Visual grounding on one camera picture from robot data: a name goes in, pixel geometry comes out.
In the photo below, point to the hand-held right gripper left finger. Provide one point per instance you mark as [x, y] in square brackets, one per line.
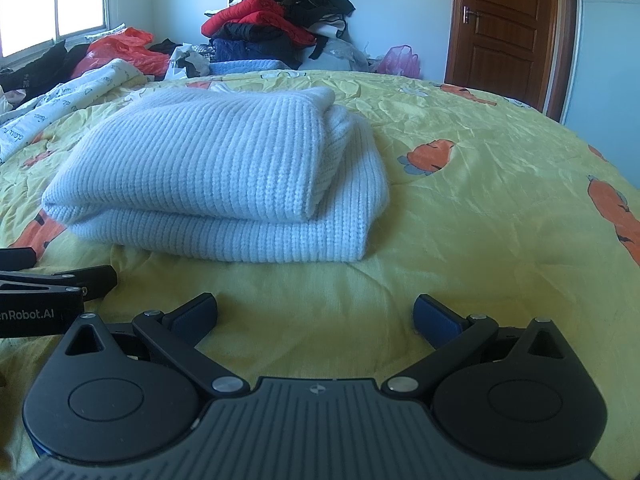
[195, 317]

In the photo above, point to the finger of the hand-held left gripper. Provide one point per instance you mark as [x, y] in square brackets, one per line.
[17, 258]
[95, 277]

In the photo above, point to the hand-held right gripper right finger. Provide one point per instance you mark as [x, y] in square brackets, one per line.
[435, 320]

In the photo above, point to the white knitted sweater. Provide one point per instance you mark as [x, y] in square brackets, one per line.
[200, 160]

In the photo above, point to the yellow printed bedsheet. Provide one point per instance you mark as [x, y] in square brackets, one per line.
[450, 260]

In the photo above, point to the white printed quilt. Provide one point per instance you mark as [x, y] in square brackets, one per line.
[65, 95]

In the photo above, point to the dark cloth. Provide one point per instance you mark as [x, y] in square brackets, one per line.
[35, 72]

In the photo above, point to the orange plastic bag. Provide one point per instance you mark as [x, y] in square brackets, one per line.
[125, 52]

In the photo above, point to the white crumpled plastic bag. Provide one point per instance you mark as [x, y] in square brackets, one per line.
[185, 62]

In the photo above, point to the light blue knitted sweater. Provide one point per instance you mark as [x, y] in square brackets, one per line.
[245, 66]

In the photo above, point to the pink plastic bag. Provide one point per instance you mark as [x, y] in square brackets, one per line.
[400, 62]

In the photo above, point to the navy garment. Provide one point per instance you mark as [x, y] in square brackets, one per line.
[235, 52]

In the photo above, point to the grey plastic bag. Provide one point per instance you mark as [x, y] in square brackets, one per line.
[345, 55]

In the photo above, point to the brown wooden door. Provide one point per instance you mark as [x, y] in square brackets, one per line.
[505, 35]

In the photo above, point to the brown wooden door frame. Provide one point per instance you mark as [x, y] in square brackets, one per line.
[567, 60]

